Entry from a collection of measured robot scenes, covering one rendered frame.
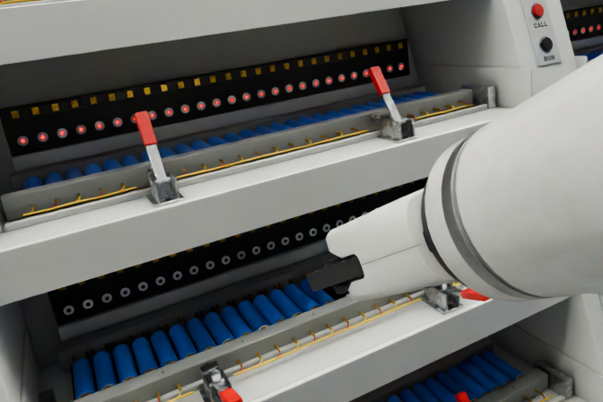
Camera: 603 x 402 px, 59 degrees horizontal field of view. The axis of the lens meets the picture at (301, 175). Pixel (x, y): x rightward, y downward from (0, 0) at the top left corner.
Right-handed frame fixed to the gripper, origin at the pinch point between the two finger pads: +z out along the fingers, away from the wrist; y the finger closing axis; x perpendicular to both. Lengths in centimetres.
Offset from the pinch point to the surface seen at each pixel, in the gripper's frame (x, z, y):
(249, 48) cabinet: -32.5, 25.4, -7.7
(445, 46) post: -24.5, 18.9, -33.7
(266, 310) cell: 1.5, 22.6, 2.4
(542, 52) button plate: -16.6, 8.0, -37.4
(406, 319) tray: 7.4, 16.0, -10.4
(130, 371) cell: 2.3, 20.9, 17.9
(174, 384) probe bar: 4.7, 18.2, 14.5
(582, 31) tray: -24, 24, -68
